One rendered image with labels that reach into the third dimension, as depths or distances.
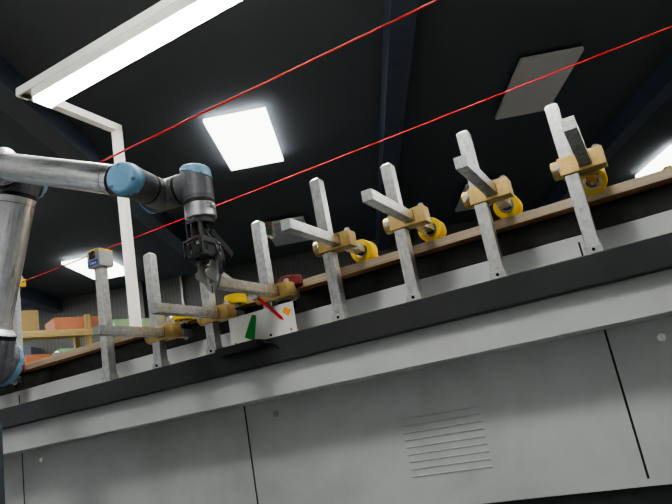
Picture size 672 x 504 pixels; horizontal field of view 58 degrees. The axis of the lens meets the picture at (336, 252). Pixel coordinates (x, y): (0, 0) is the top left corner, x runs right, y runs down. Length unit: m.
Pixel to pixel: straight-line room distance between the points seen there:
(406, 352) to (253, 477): 0.83
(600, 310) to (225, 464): 1.44
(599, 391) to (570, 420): 0.12
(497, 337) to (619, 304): 0.32
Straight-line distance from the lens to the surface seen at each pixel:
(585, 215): 1.71
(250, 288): 1.87
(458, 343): 1.76
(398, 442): 2.05
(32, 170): 1.99
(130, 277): 3.86
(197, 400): 2.22
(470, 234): 1.92
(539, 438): 1.93
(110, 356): 2.51
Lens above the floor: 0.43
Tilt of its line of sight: 15 degrees up
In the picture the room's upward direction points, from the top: 11 degrees counter-clockwise
